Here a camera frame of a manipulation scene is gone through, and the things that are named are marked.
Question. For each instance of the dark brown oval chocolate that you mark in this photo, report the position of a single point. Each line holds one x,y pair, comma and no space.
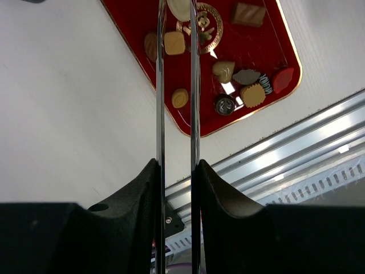
150,46

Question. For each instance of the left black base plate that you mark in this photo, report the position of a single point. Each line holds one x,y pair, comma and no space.
173,222

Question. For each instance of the cream heart chocolate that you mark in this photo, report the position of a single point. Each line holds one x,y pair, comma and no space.
223,70

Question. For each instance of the tan square chocolate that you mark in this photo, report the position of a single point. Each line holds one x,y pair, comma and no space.
174,43

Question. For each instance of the dark round chocolate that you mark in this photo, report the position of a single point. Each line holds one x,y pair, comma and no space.
224,104

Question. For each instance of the white oval chocolate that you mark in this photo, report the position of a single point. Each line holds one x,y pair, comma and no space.
180,9

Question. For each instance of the grey brown lips chocolate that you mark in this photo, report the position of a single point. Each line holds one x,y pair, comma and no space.
246,77

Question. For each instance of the red lips chocolate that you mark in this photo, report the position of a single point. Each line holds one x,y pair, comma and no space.
282,79

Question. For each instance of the aluminium front rail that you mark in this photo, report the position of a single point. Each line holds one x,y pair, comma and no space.
335,131

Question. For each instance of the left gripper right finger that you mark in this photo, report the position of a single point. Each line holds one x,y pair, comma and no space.
243,236

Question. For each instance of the round caramel chocolate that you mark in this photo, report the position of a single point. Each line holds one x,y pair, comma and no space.
180,98

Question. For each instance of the black striped chocolate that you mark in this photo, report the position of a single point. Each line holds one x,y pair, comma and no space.
264,81

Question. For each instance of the slotted grey cable duct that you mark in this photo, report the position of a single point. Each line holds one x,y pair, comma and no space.
293,183

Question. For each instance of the red lacquer tray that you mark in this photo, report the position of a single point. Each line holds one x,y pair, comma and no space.
266,49

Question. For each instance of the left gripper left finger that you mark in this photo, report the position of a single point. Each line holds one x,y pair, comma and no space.
112,236

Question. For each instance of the brown rectangular chocolate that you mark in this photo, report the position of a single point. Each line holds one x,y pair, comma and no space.
247,15

